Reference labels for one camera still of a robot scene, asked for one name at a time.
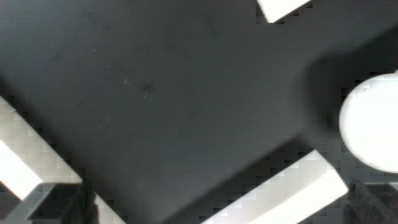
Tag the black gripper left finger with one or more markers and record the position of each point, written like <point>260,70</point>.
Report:
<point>60,204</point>

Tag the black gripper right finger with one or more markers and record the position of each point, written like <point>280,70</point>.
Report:
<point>372,207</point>

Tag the white lamp bulb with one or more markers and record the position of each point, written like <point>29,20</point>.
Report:
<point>369,122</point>

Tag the white marker sheet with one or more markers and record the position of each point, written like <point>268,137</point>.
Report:
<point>276,8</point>

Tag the white front border wall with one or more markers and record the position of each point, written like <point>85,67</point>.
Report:
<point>31,163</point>

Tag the white border wall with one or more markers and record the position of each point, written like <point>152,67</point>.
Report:
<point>31,163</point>
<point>291,196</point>

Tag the white right border wall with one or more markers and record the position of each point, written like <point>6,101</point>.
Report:
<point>291,196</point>

